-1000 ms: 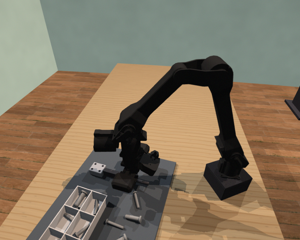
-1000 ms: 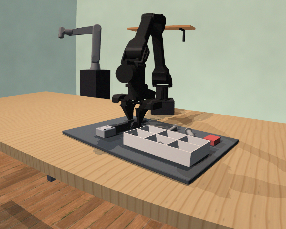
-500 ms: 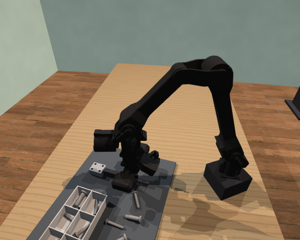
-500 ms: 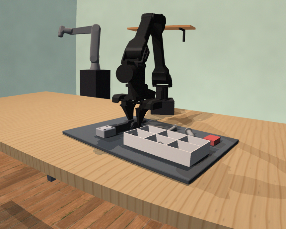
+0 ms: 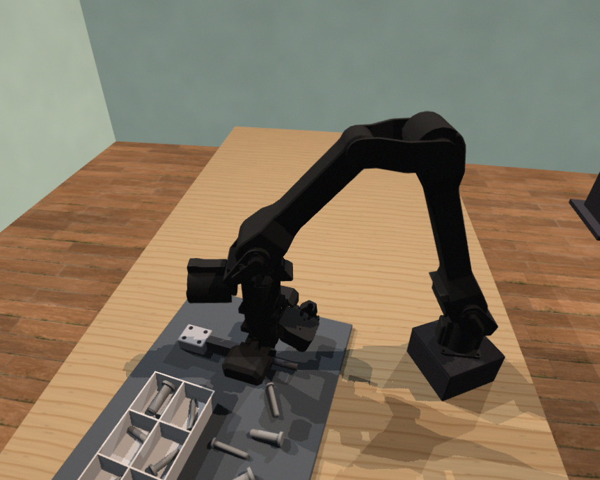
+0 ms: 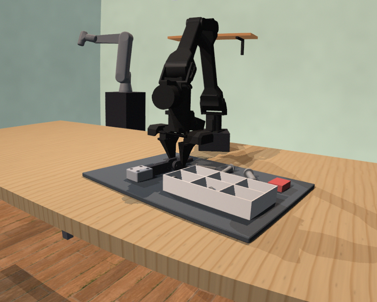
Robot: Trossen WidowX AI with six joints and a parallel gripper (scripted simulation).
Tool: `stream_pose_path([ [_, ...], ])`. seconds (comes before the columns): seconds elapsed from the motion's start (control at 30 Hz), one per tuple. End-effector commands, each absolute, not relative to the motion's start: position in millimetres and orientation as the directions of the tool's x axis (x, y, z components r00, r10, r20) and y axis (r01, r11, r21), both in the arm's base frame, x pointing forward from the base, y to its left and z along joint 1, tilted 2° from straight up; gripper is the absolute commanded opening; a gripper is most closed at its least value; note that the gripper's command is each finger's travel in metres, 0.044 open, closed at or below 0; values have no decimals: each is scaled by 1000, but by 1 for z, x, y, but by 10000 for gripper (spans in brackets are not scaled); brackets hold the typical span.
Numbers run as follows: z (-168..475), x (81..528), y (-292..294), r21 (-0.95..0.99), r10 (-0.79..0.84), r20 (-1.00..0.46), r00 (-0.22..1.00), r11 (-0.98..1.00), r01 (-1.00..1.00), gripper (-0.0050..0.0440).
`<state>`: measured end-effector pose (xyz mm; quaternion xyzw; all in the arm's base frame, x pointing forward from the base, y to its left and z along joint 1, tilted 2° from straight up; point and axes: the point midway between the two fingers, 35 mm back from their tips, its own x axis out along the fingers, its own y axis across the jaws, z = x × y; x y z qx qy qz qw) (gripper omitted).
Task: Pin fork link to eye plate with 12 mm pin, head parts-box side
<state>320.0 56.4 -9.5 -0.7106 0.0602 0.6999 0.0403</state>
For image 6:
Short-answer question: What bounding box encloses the red block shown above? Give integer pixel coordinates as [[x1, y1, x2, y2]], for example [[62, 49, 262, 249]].
[[268, 178, 291, 192]]

